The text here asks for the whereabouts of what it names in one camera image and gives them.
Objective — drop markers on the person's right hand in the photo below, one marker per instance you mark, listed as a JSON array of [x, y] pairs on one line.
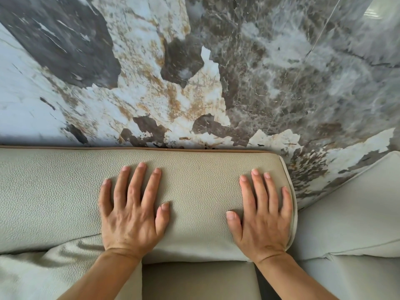
[[265, 232]]

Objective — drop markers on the person's left middle finger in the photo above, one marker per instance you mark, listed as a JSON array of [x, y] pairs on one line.
[[137, 184]]

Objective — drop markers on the person's right middle finger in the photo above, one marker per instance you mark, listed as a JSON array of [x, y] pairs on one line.
[[260, 192]]

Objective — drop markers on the pale grey sofa seat cushion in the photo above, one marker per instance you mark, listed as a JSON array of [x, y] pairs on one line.
[[362, 278]]

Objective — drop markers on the person's right little finger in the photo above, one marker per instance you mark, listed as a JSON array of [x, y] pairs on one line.
[[287, 204]]

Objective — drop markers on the pale grey leather sofa cushion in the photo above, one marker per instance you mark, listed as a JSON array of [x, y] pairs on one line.
[[353, 212]]

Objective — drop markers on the person's left little finger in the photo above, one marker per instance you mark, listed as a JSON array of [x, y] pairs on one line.
[[105, 198]]

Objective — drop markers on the person's left thumb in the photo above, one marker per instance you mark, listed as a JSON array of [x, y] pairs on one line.
[[162, 219]]

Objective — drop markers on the beige leather sofa seat cushion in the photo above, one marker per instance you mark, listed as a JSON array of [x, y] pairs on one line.
[[200, 282]]

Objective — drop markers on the beige leather sofa back cushion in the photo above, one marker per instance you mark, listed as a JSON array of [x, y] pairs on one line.
[[197, 196]]

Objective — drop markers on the person's right forearm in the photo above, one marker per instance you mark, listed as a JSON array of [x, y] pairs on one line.
[[292, 279]]

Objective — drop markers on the person's left forearm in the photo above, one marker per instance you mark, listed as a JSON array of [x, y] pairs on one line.
[[103, 278]]

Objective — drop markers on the person's left hand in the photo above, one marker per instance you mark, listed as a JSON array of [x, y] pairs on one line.
[[129, 226]]

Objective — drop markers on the person's right thumb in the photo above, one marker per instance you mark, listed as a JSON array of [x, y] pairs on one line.
[[234, 227]]

